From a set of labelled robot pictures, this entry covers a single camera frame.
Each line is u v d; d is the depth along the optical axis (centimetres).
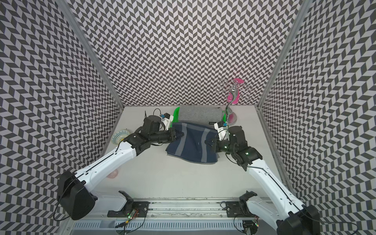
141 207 73
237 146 56
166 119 71
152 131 59
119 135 97
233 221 69
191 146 75
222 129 67
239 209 72
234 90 89
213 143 68
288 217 38
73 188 39
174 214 72
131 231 68
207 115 96
